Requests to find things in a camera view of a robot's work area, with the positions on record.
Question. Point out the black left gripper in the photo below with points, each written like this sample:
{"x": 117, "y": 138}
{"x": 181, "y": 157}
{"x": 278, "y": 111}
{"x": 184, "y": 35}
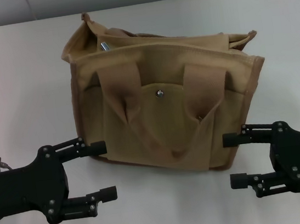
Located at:
{"x": 24, "y": 189}

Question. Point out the khaki canvas food bag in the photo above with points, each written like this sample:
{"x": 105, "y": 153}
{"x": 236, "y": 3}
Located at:
{"x": 168, "y": 126}

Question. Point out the silver zipper pull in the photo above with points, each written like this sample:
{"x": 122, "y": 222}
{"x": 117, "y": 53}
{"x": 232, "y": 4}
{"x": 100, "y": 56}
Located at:
{"x": 105, "y": 46}

